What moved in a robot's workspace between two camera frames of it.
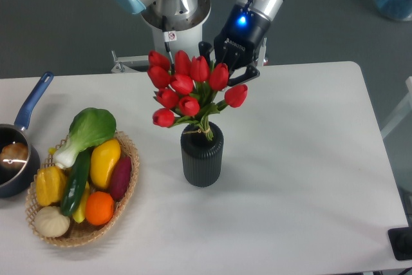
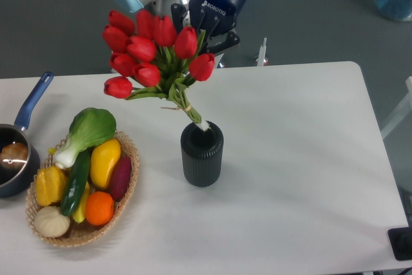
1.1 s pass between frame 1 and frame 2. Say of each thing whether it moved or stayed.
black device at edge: stayed
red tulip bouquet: moved
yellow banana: stayed
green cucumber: stayed
